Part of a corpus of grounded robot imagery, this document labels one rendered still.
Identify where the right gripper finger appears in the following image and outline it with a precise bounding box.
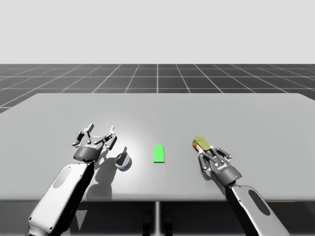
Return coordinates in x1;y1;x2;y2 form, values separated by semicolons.
198;152;218;173
211;147;233;165

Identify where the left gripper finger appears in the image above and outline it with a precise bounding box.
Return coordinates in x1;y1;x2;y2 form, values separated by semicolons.
94;125;118;151
71;122;95;148

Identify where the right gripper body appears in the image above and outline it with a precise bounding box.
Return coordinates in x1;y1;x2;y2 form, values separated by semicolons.
209;161;243;186

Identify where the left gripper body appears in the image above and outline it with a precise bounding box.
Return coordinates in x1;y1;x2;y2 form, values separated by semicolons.
73;143;103;163

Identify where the red and green rectangular can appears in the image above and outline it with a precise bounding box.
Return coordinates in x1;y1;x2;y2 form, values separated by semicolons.
191;134;213;154

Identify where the blue flat can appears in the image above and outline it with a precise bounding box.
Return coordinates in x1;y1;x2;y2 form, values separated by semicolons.
114;147;133;171

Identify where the green pad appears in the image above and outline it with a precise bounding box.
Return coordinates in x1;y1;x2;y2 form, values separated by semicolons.
153;145;165;163

